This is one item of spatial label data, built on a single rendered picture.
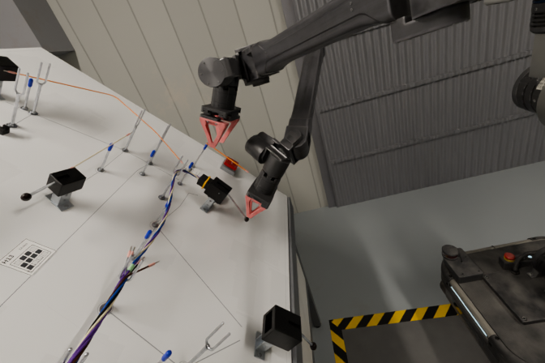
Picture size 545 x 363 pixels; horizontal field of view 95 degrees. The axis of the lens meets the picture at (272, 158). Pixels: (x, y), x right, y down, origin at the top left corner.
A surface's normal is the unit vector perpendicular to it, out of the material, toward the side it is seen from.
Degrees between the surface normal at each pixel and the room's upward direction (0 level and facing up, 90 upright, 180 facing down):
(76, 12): 90
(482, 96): 90
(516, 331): 0
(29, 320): 51
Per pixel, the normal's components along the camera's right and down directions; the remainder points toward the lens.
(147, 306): 0.57, -0.73
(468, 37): 0.00, 0.43
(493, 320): -0.28, -0.87
